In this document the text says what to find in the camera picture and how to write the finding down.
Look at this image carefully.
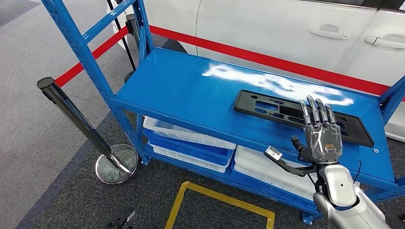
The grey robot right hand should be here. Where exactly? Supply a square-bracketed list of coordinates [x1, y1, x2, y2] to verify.
[291, 95, 344, 164]

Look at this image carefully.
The black plastic panel part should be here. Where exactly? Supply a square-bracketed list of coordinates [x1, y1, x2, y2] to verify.
[233, 89, 375, 148]

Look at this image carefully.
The blue metal shelf rack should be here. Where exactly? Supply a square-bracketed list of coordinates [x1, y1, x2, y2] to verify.
[41, 0, 405, 226]

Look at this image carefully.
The white plastic bin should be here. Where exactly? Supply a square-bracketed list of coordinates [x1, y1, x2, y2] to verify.
[234, 145, 317, 190]
[148, 141, 229, 174]
[232, 163, 317, 202]
[143, 115, 237, 151]

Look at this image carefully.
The red barrier belt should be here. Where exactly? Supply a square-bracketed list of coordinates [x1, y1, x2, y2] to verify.
[149, 25, 405, 103]
[54, 26, 130, 88]

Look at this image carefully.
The yellow floor tape square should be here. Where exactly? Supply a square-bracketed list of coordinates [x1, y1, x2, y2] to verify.
[164, 181, 276, 229]

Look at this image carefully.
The white car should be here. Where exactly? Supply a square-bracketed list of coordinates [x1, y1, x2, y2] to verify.
[107, 0, 405, 144]

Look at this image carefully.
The thin black pole with base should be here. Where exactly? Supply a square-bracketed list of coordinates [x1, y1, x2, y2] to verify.
[106, 0, 137, 84]

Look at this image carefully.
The black right wrist camera bracket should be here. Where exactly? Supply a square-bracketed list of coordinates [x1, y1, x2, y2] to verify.
[270, 155, 317, 177]

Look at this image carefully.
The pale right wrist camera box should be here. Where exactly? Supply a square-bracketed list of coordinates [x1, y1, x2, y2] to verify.
[264, 146, 283, 161]

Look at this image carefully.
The white car door handle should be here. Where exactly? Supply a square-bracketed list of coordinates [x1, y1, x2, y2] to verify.
[363, 33, 405, 50]
[308, 24, 351, 41]

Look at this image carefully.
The black stanchion post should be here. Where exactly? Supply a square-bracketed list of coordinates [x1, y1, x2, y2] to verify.
[125, 13, 142, 48]

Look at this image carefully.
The chrome stanchion post with base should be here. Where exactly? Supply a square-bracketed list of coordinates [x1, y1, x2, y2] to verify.
[36, 76, 140, 186]

